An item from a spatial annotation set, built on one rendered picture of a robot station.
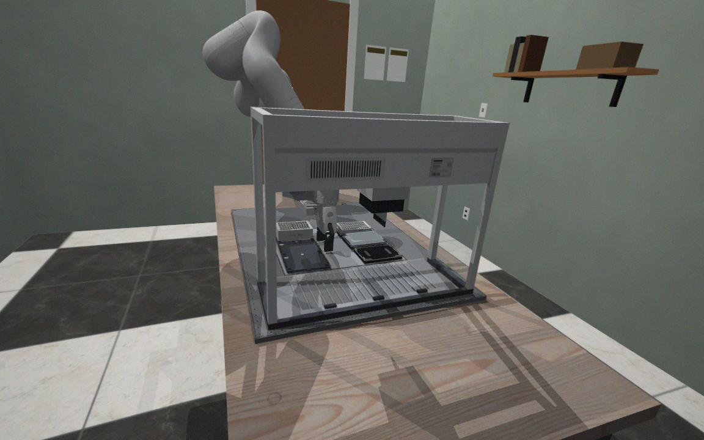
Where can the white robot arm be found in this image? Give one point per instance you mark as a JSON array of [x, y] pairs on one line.
[[251, 43]]

